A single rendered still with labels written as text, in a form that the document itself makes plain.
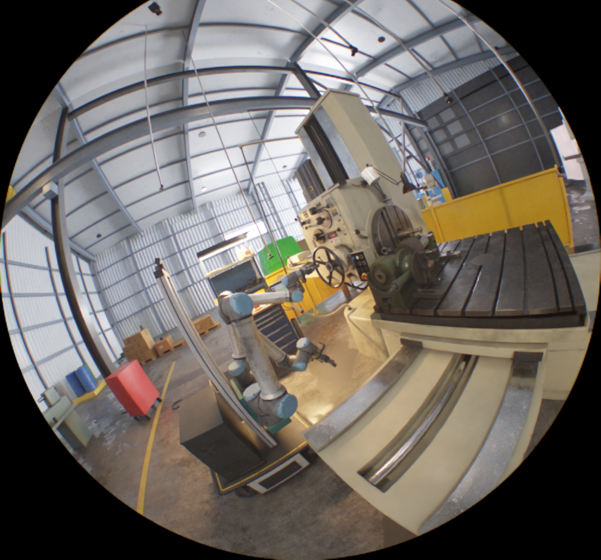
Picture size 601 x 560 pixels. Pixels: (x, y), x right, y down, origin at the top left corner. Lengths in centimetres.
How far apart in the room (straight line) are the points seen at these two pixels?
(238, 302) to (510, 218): 359
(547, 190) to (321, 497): 410
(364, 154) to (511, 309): 186
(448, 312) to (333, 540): 155
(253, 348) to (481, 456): 108
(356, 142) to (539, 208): 282
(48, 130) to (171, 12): 559
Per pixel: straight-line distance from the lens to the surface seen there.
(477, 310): 105
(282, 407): 113
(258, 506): 196
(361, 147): 223
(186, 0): 717
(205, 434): 140
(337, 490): 174
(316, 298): 458
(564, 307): 103
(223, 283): 331
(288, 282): 163
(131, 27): 741
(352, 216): 161
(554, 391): 195
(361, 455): 100
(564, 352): 166
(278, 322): 300
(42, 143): 1007
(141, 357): 861
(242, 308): 98
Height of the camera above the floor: 158
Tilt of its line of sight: 5 degrees down
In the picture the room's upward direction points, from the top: 24 degrees counter-clockwise
